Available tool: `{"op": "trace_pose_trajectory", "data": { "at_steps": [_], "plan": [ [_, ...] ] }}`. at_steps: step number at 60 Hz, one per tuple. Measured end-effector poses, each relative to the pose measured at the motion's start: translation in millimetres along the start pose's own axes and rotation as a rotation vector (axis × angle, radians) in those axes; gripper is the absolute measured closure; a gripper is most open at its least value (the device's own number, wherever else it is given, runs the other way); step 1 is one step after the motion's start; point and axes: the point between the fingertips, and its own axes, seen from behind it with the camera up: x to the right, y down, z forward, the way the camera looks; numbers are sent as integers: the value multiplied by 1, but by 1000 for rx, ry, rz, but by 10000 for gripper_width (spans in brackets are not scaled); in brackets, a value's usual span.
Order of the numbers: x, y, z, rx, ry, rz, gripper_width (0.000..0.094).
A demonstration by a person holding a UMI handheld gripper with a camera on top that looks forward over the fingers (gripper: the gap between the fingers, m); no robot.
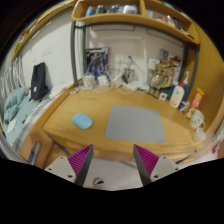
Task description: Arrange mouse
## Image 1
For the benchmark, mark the metal cup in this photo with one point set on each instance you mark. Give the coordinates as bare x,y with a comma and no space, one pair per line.
128,76

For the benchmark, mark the white pump lotion bottle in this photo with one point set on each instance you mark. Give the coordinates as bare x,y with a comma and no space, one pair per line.
176,96

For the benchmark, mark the red snack can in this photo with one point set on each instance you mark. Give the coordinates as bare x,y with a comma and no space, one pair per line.
195,102

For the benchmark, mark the white charger block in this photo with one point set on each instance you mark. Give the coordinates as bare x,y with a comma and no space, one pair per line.
102,80

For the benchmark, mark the white mug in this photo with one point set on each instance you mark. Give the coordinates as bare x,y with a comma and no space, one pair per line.
197,119

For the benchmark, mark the brown tree figurine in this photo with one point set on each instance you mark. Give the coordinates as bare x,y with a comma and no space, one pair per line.
159,78

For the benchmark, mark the blue robot model kit box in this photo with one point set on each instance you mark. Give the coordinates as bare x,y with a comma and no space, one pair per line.
96,60

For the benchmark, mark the clear plastic container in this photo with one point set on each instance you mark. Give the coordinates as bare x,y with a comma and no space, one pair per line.
88,81

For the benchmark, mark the grey metal frame post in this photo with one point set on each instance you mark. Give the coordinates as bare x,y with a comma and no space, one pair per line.
74,53
192,66

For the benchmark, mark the small white desk clock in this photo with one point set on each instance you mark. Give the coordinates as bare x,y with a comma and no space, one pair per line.
163,96

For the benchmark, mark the white wall socket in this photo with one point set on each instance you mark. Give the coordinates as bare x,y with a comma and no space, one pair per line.
119,58
129,59

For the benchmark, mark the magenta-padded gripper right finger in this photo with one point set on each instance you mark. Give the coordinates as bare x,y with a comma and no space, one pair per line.
163,166

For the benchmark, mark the bed with teal bedding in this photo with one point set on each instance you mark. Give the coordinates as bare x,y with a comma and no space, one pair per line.
15,100

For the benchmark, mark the grey mouse pad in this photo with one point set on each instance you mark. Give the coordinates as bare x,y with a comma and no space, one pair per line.
135,124

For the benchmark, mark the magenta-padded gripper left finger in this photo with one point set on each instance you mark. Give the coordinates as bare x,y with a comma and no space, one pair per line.
61,166

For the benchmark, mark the black backpack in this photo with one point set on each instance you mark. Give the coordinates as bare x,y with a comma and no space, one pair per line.
38,81

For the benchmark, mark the white power strip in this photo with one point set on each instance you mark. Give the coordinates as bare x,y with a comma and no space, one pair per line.
133,85

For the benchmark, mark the light blue computer mouse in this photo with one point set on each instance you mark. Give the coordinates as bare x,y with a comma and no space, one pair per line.
82,120

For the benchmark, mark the wooden shelf unit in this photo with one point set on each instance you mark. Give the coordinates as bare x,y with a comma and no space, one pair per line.
110,19

